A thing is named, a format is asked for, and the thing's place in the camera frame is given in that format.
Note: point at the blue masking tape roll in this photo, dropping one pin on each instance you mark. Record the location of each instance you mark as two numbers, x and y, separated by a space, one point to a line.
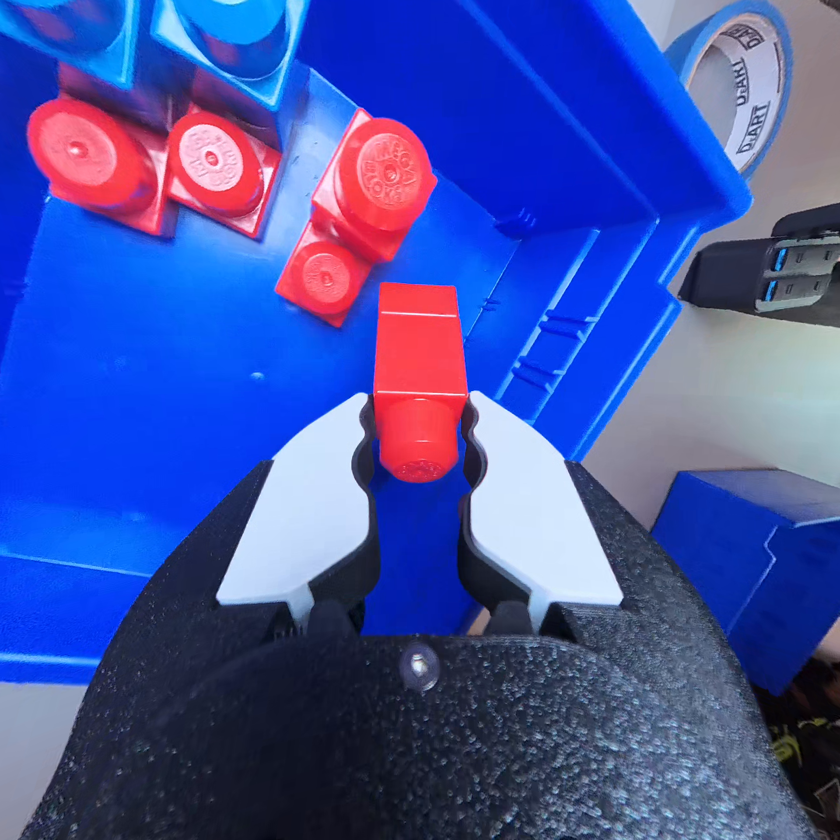
754 111

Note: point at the blue plastic bin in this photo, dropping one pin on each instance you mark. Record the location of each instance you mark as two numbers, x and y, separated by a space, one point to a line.
754 590
164 407

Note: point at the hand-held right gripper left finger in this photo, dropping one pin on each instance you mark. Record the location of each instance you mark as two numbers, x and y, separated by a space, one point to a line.
308 512

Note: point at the black garment green print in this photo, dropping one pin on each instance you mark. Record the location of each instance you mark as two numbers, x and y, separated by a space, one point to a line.
797 741

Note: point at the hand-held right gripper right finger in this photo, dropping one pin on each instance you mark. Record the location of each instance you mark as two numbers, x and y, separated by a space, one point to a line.
531 518

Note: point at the black usb hub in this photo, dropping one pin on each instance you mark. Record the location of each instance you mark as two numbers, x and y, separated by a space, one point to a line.
728 275

